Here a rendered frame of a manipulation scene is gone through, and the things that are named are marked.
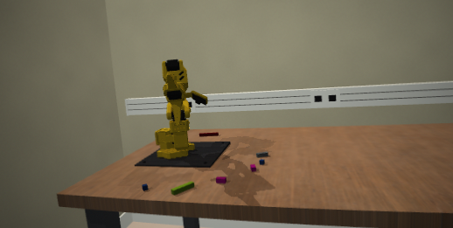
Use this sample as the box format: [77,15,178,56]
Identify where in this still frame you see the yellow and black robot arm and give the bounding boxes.
[157,59,195,159]

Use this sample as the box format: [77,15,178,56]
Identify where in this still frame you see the lime green rectangular rod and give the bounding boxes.
[171,181,194,196]

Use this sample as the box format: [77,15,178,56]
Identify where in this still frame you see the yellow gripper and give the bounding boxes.
[163,73,208,126]

